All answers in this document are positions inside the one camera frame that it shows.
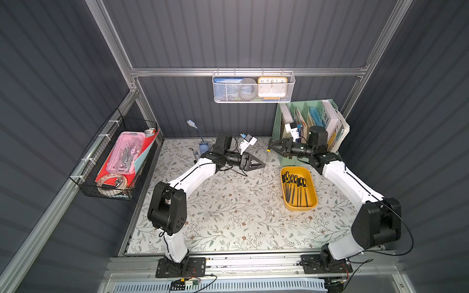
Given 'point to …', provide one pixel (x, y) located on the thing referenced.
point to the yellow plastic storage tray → (298, 188)
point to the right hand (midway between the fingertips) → (274, 145)
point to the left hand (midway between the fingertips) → (259, 165)
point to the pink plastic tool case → (129, 146)
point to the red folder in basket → (129, 177)
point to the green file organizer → (286, 162)
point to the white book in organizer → (337, 128)
